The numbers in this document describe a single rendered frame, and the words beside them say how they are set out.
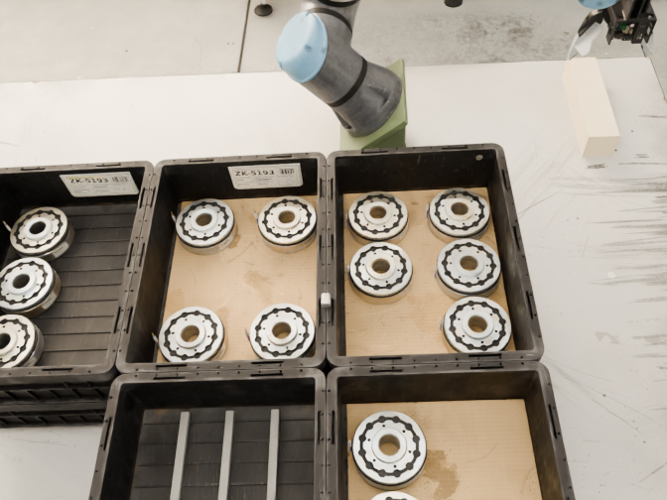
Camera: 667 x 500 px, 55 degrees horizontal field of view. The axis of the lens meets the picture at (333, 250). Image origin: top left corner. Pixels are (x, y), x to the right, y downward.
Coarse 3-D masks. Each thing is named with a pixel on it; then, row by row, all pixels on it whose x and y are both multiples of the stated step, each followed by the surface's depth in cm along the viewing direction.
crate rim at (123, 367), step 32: (192, 160) 112; (224, 160) 112; (256, 160) 111; (288, 160) 111; (320, 160) 110; (320, 192) 108; (320, 224) 103; (320, 256) 101; (320, 288) 96; (128, 320) 95; (320, 320) 94; (128, 352) 93; (320, 352) 90
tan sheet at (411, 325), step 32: (416, 192) 117; (480, 192) 116; (416, 224) 114; (352, 256) 111; (416, 256) 110; (416, 288) 106; (352, 320) 104; (384, 320) 103; (416, 320) 103; (352, 352) 101; (384, 352) 100; (416, 352) 100; (448, 352) 100
